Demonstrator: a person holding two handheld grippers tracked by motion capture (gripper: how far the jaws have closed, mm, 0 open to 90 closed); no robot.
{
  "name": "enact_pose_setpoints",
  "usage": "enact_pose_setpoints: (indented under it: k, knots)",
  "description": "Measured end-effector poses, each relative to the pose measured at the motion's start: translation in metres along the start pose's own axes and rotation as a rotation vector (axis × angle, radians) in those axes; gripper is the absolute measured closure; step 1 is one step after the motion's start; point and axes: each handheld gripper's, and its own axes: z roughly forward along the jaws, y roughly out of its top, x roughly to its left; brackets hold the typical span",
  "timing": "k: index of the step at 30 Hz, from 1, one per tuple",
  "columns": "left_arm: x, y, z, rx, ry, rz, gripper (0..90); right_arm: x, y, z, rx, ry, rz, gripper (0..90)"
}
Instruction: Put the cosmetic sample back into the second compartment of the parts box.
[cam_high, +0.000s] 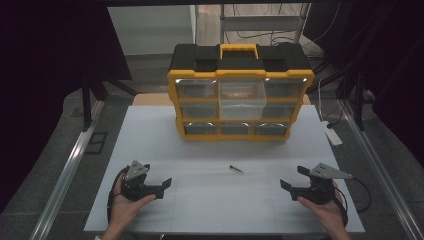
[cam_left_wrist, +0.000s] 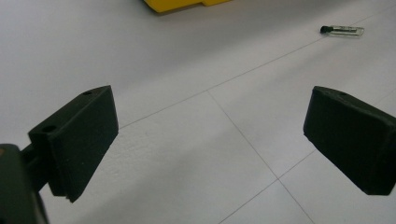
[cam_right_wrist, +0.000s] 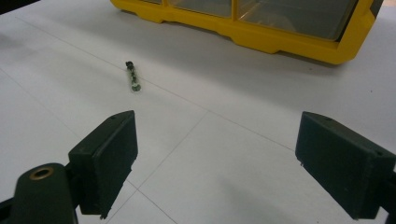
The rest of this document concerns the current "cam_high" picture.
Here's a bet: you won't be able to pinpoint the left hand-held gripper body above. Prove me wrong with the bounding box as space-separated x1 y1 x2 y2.
120 160 165 202

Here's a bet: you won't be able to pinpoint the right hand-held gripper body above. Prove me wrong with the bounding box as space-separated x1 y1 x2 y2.
290 162 354 206

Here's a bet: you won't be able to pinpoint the person's right hand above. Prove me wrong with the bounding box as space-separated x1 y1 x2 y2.
297 180 348 233

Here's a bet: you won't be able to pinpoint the person's left hand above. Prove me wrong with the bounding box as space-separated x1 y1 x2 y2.
108 180 158 230

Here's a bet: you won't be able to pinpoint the white power strip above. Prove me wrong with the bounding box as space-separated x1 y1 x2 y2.
321 120 344 147

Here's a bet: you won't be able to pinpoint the black metal stand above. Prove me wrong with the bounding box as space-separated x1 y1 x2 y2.
305 64 368 132
80 74 140 132

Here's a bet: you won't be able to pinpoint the clear plastic organizer drawer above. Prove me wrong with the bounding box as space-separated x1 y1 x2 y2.
218 78 268 121

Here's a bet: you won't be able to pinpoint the yellow and black drawer organizer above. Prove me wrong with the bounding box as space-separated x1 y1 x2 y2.
167 43 315 142

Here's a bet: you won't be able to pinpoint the white cabinet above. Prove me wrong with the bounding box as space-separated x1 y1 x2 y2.
107 4 198 56

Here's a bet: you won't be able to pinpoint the black curtain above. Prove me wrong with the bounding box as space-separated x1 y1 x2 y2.
0 0 133 214
328 0 424 168

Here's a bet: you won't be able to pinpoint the grey metal rack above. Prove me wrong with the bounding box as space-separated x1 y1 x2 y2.
218 3 312 45

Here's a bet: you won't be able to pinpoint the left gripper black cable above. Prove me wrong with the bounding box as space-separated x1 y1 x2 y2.
106 165 130 224

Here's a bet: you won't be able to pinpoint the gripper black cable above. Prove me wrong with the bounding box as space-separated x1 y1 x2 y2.
332 176 373 228
106 165 130 224

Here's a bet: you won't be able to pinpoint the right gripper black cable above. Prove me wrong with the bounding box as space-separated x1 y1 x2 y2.
332 176 373 228

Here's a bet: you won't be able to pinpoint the black plug with cable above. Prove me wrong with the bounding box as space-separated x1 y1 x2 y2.
326 105 345 130

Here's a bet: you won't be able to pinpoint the black rectangular floor frame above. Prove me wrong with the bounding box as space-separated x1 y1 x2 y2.
84 131 109 155

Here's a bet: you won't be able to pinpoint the aluminium rail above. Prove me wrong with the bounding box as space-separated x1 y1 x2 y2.
29 99 105 240
339 99 424 240

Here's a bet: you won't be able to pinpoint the white power strip cable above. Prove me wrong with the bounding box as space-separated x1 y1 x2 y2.
316 79 327 123

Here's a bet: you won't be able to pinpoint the black floor cables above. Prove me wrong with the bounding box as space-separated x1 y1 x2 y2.
223 3 342 73

